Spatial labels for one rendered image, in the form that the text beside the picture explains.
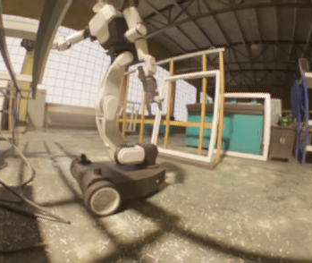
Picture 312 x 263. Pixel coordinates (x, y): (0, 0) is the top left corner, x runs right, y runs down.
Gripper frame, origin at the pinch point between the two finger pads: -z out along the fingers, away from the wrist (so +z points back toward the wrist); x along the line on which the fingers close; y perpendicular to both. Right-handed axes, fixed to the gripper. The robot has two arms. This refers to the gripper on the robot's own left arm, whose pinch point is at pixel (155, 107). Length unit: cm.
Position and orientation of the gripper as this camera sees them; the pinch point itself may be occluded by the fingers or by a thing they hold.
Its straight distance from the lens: 87.8
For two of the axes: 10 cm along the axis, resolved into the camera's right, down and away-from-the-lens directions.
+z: -2.0, -9.5, -2.3
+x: -6.0, 3.1, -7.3
